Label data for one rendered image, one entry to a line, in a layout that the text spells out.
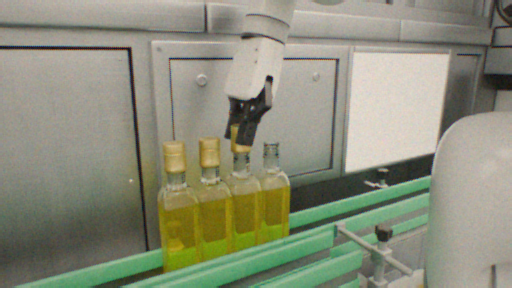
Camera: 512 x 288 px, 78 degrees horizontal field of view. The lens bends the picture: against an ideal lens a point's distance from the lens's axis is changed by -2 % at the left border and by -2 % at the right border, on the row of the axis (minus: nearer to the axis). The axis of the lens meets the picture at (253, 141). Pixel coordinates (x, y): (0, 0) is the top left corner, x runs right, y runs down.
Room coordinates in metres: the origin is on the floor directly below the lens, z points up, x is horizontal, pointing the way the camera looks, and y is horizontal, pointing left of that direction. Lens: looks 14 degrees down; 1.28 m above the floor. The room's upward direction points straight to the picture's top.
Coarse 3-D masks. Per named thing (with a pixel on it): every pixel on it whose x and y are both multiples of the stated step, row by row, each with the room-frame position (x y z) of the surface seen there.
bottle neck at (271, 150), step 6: (264, 144) 0.55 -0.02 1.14; (270, 144) 0.54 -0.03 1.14; (276, 144) 0.55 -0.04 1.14; (264, 150) 0.55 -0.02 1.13; (270, 150) 0.54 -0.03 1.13; (276, 150) 0.55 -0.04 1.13; (264, 156) 0.55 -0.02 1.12; (270, 156) 0.54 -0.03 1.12; (276, 156) 0.55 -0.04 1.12; (264, 162) 0.55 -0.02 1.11; (270, 162) 0.54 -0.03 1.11; (276, 162) 0.55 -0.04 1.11; (264, 168) 0.55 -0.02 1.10; (270, 168) 0.54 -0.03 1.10; (276, 168) 0.55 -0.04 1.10
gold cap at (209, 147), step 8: (208, 136) 0.52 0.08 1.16; (200, 144) 0.49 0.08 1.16; (208, 144) 0.49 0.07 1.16; (216, 144) 0.49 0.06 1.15; (200, 152) 0.49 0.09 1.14; (208, 152) 0.49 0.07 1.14; (216, 152) 0.49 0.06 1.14; (200, 160) 0.49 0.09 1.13; (208, 160) 0.49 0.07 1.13; (216, 160) 0.49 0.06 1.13
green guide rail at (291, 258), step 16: (304, 240) 0.52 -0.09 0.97; (320, 240) 0.54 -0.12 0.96; (256, 256) 0.48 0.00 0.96; (272, 256) 0.49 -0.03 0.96; (288, 256) 0.50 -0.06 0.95; (304, 256) 0.52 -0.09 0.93; (320, 256) 0.54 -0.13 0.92; (208, 272) 0.43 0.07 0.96; (224, 272) 0.45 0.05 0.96; (240, 272) 0.46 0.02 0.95; (256, 272) 0.47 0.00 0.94; (272, 272) 0.49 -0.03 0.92; (288, 272) 0.51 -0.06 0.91
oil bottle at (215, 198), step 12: (204, 192) 0.47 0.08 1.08; (216, 192) 0.48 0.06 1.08; (228, 192) 0.49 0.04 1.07; (204, 204) 0.47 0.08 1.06; (216, 204) 0.48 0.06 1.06; (228, 204) 0.49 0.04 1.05; (204, 216) 0.47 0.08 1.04; (216, 216) 0.48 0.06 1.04; (228, 216) 0.49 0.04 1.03; (204, 228) 0.47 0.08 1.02; (216, 228) 0.48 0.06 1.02; (228, 228) 0.49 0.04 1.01; (204, 240) 0.47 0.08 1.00; (216, 240) 0.48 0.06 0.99; (228, 240) 0.49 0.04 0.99; (204, 252) 0.47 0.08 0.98; (216, 252) 0.48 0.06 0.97; (228, 252) 0.49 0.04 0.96
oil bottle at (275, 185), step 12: (264, 180) 0.53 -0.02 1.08; (276, 180) 0.53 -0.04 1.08; (288, 180) 0.54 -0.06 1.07; (264, 192) 0.52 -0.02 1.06; (276, 192) 0.53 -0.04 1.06; (288, 192) 0.54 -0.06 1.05; (264, 204) 0.52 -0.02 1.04; (276, 204) 0.53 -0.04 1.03; (288, 204) 0.54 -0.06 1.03; (264, 216) 0.52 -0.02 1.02; (276, 216) 0.53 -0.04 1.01; (288, 216) 0.54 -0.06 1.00; (264, 228) 0.52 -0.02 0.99; (276, 228) 0.53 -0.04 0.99; (288, 228) 0.54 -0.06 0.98; (264, 240) 0.52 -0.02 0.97
